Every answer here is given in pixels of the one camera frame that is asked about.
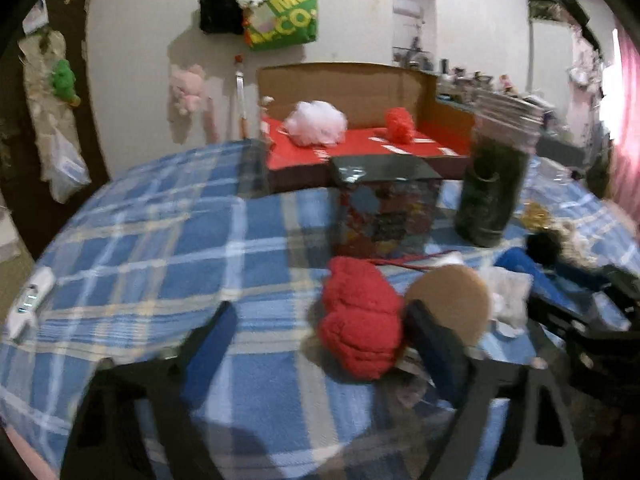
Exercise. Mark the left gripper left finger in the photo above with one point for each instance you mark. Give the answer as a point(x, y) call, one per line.
point(106, 440)

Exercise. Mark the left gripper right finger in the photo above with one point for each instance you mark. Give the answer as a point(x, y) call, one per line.
point(536, 441)

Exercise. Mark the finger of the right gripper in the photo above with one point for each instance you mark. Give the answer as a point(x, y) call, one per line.
point(620, 285)
point(562, 323)

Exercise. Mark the cream crochet scrunchie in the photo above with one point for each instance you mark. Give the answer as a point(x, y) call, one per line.
point(574, 247)

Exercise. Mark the blue cloth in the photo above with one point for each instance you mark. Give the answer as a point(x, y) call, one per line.
point(516, 260)

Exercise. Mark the round brown powder puff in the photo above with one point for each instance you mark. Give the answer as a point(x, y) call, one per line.
point(457, 298)

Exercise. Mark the red plush towel toy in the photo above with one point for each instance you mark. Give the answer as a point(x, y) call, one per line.
point(361, 325)

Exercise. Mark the red knitted pom ball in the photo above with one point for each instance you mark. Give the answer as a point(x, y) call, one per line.
point(400, 127)

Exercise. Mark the white mesh bath pouf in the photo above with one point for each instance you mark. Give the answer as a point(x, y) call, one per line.
point(315, 123)

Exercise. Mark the black fluffy scrunchie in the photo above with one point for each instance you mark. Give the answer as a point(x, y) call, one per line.
point(544, 248)

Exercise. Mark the white cloth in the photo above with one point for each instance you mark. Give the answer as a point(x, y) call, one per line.
point(450, 259)

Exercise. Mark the pink curtain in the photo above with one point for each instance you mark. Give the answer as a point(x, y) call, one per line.
point(625, 172)

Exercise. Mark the dark covered side table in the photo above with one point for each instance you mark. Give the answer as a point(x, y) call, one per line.
point(566, 154)

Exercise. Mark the white timer device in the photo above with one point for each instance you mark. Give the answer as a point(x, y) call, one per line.
point(24, 311)

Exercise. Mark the blue plaid tablecloth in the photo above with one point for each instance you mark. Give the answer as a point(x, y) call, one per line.
point(150, 257)

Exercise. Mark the colourful beauty cream tin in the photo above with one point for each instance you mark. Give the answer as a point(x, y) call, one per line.
point(385, 205)

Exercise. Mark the cardboard box red lining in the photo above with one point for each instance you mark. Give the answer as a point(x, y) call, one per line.
point(363, 92)

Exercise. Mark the dark brown door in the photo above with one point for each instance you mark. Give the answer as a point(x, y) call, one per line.
point(30, 113)

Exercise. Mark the white wardrobe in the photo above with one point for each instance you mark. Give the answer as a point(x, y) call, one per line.
point(551, 56)

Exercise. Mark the white plastic bag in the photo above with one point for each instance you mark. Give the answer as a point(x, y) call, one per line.
point(68, 172)

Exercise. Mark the green plush dinosaur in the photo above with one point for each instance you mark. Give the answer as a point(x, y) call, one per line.
point(63, 82)

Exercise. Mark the pink plush rabbit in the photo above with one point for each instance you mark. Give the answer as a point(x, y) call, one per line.
point(187, 87)

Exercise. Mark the green tote bag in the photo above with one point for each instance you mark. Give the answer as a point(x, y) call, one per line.
point(278, 24)

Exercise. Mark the wall mirror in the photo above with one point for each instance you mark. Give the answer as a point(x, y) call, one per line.
point(414, 34)

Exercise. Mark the mop handle stick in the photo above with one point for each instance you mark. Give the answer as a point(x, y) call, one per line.
point(240, 96)

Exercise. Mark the black bag on wall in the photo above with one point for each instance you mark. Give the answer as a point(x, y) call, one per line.
point(221, 17)

